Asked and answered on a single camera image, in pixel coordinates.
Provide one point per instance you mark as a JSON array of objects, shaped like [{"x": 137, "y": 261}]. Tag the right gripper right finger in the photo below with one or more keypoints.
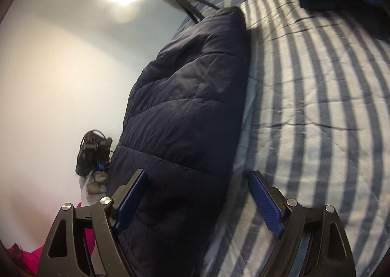
[{"x": 328, "y": 252}]

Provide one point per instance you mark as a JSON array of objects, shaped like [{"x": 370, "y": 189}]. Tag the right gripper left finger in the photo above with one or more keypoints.
[{"x": 66, "y": 252}]

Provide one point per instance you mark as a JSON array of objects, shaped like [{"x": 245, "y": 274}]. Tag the navy quilted puffer jacket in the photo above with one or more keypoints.
[{"x": 182, "y": 125}]

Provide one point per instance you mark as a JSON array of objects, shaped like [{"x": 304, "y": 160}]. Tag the left gloved hand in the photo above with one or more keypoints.
[{"x": 93, "y": 187}]

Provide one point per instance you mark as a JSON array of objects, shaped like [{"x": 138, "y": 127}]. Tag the striped blue bed mattress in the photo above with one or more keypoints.
[{"x": 316, "y": 125}]

